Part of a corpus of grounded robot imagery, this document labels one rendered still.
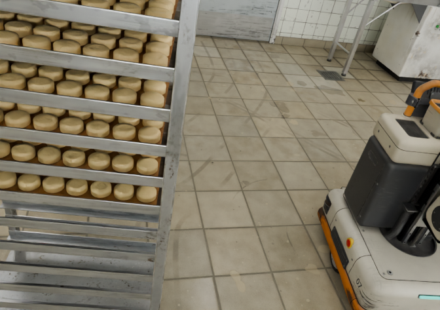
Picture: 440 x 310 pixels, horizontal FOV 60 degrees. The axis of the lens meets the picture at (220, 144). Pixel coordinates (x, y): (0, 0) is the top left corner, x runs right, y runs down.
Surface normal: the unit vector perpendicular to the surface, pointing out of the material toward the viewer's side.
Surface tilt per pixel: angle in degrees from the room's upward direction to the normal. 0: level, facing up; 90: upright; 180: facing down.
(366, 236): 0
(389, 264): 0
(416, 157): 90
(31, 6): 90
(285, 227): 0
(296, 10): 90
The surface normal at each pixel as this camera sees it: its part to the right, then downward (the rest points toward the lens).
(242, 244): 0.16, -0.81
